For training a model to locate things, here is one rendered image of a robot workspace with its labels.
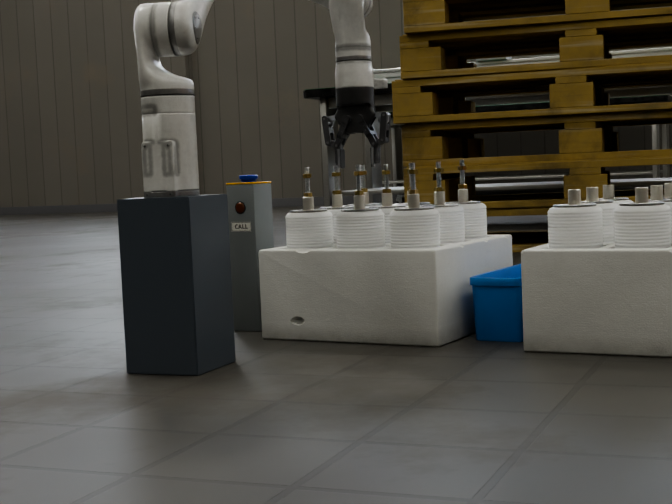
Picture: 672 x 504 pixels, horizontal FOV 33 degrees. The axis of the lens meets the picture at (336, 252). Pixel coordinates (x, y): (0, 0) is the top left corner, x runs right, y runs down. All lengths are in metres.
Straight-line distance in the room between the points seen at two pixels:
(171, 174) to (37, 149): 9.71
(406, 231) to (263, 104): 8.25
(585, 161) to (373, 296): 2.10
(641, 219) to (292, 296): 0.70
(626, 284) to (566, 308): 0.11
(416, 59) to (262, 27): 6.21
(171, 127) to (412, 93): 2.39
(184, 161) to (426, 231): 0.49
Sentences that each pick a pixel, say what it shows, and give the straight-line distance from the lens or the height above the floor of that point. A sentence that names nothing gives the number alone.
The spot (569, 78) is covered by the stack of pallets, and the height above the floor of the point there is 0.62.
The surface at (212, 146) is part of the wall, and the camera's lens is 10.56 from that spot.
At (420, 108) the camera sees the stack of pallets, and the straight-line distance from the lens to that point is 4.23.
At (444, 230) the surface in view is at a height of 0.21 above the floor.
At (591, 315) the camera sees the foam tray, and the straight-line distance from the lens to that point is 1.97.
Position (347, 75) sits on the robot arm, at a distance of 2.19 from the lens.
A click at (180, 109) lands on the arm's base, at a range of 1.93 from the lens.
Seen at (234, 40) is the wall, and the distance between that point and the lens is 10.49.
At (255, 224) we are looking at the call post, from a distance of 2.36.
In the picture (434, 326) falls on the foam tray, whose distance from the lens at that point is 2.08.
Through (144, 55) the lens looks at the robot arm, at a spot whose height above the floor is 0.54.
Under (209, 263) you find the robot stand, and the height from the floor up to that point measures 0.18.
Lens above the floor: 0.34
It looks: 4 degrees down
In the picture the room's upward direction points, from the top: 2 degrees counter-clockwise
